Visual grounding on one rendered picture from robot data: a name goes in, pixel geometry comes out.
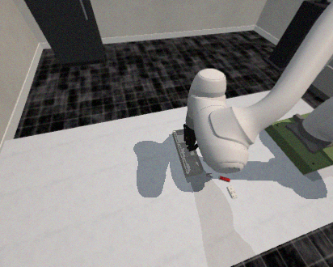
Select white domino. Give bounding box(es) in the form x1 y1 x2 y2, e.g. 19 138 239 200
227 185 238 198

